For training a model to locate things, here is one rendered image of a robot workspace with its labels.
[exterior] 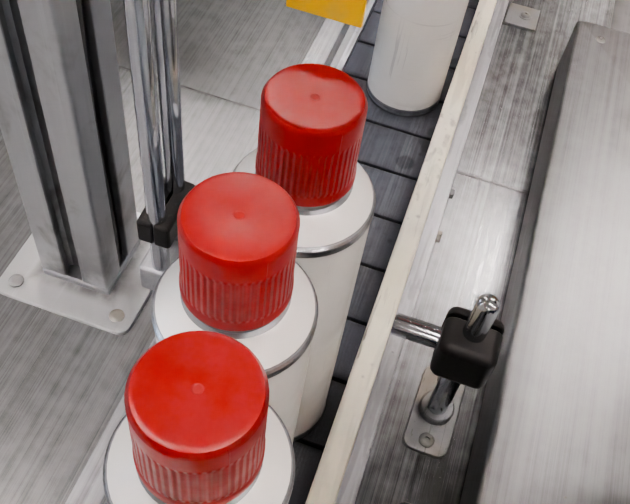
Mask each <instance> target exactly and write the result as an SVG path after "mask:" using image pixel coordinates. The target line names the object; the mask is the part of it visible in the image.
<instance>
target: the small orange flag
mask: <svg viewBox="0 0 630 504"><path fill-rule="evenodd" d="M366 4H367V0H286V6H287V7H291V8H294V9H297V10H301V11H304V12H308V13H311V14H314V15H318V16H321V17H325V18H328V19H332V20H335V21H338V22H342V23H345V24H349V25H352V26H355V27H359V28H361V27H362V26H363V21H364V15H365V10H366Z"/></svg>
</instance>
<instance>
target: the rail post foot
mask: <svg viewBox="0 0 630 504"><path fill-rule="evenodd" d="M439 378H440V377H439V376H436V375H434V374H433V373H432V371H431V369H430V366H428V367H426V368H425V370H424V372H423V375H422V378H421V381H420V384H419V388H418V391H417V394H416V397H415V400H414V403H413V406H412V410H411V413H410V416H409V419H408V422H407V425H406V429H405V432H404V435H403V442H404V444H405V446H406V447H407V448H409V449H411V450H414V451H416V452H419V453H422V454H424V455H427V456H429V457H432V458H435V459H441V458H443V457H444V456H445V455H446V453H447V451H448V448H449V444H450V441H451V437H452V434H453V430H454V426H455V423H456V419H457V415H458V412H459V408H460V404H461V401H462V397H463V394H464V390H465V385H462V384H461V385H460V386H459V388H458V390H457V392H456V394H455V396H454V398H453V400H452V402H451V403H450V405H449V407H448V409H447V411H446V412H445V413H444V414H442V415H436V414H434V413H432V412H431V411H430V410H429V408H428V401H429V399H430V396H431V394H432V392H433V390H434V388H435V386H436V384H437V382H438V380H439Z"/></svg>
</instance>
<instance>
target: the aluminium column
mask: <svg viewBox="0 0 630 504"><path fill-rule="evenodd" d="M81 7H82V15H83V23H84V31H85V39H86V47H87V55H88V63H89V71H90V78H91V86H92V92H93V99H94V106H95V112H96V118H97V124H98V130H99V136H100V142H101V148H102V154H103V159H104V165H105V170H106V175H107V180H108V185H109V190H110V195H111V200H112V206H113V211H114V217H115V223H116V230H117V236H118V243H119V250H120V256H121V262H120V263H119V260H118V254H117V248H116V242H115V236H114V230H113V223H112V217H111V211H110V205H109V199H108V193H107V187H106V181H105V175H104V169H103V163H102V157H101V151H100V145H99V139H98V133H97V127H96V121H95V115H94V109H93V102H92V96H91V90H90V84H89V78H88V72H87V66H86V60H85V54H84V48H83V42H82V36H81V30H80V24H79V18H78V12H77V6H76V0H0V128H1V131H2V134H3V138H4V141H5V144H6V148H7V151H8V154H9V158H10V161H11V164H12V168H13V171H14V174H15V178H16V181H17V184H18V188H19V191H20V194H21V198H22V201H23V204H24V208H25V211H26V214H27V218H28V221H29V224H30V228H31V231H32V235H33V238H34V241H35V245H36V248H37V251H38V255H39V258H40V261H41V265H42V267H43V271H44V273H45V274H47V275H50V276H53V277H56V278H59V279H61V280H64V281H67V282H70V283H73V284H76V285H79V286H82V287H85V288H87V289H90V290H93V291H96V292H99V293H102V294H105V295H109V294H110V293H111V292H112V290H113V288H114V287H115V285H116V283H117V282H118V280H119V278H120V277H121V275H122V273H123V272H124V270H125V268H126V267H127V265H128V263H129V262H130V260H131V258H132V257H133V255H134V253H135V252H136V250H137V248H138V247H139V245H140V239H139V238H138V230H137V223H136V221H137V213H136V205H135V197H134V189H133V181H132V173H131V165H130V157H129V149H128V141H127V133H126V125H125V117H124V109H123V101H122V93H121V85H120V76H119V68H118V60H117V52H116V44H115V36H114V28H113V20H112V12H111V4H110V0H81Z"/></svg>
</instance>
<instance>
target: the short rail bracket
mask: <svg viewBox="0 0 630 504"><path fill-rule="evenodd" d="M500 309H501V302H500V300H499V298H498V297H497V296H495V295H494V294H491V293H484V294H482V295H480V296H479V297H478V298H477V300H476V302H475V304H474V307H473V309H472V311H471V310H468V309H465V308H462V307H458V306H455V307H452V308H451V309H450V310H449V311H448V313H447V315H446V317H445V319H444V322H443V324H442V326H441V327H442V332H441V335H440V338H439V341H438V344H437V347H436V349H434V352H433V355H432V359H431V362H430V369H431V371H432V373H433V374H434V375H436V376H439V377H440V378H439V380H438V382H437V384H436V386H435V388H434V390H433V392H432V394H431V396H430V399H429V401H428V408H429V410H430V411H431V412H432V413H434V414H436V415H442V414H444V413H445V412H446V411H447V409H448V407H449V405H450V403H451V402H452V400H453V398H454V396H455V394H456V392H457V390H458V388H459V386H460V385H461V384H462V385H465V386H468V387H471V388H474V389H479V388H482V387H483V386H484V385H485V384H486V382H487V380H488V379H489V377H490V375H491V374H492V372H493V370H494V368H495V367H496V365H497V361H498V357H499V352H500V348H501V343H502V338H503V337H502V335H503V333H504V325H503V323H502V322H501V321H500V320H498V319H496V317H497V315H498V313H499V311H500Z"/></svg>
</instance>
